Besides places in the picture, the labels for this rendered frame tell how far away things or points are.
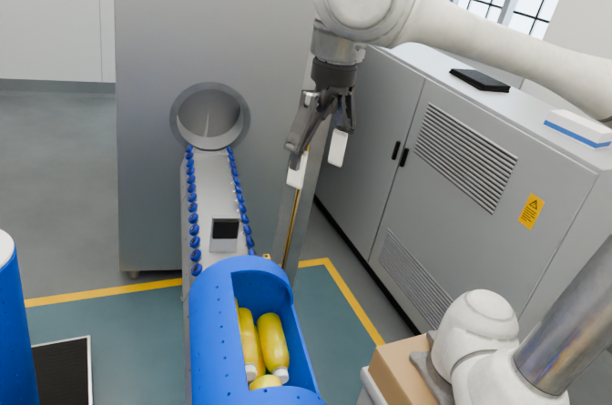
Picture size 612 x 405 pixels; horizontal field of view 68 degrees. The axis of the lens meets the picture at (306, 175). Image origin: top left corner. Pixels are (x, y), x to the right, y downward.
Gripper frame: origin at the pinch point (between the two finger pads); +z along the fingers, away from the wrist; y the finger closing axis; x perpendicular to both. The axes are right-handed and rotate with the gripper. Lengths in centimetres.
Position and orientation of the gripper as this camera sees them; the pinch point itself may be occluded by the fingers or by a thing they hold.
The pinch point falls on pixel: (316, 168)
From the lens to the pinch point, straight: 83.9
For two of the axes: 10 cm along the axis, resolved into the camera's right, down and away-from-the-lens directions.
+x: -8.2, -3.6, 4.5
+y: 5.6, -3.0, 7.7
